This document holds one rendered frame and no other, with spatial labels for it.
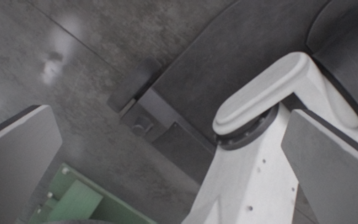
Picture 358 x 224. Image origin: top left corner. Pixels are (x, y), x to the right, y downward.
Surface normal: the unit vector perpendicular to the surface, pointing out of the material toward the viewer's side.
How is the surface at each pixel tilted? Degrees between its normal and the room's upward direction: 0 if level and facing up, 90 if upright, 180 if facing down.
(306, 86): 0
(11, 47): 0
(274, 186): 66
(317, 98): 0
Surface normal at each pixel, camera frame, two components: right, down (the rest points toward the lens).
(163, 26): -0.21, 0.50
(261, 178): 0.52, -0.31
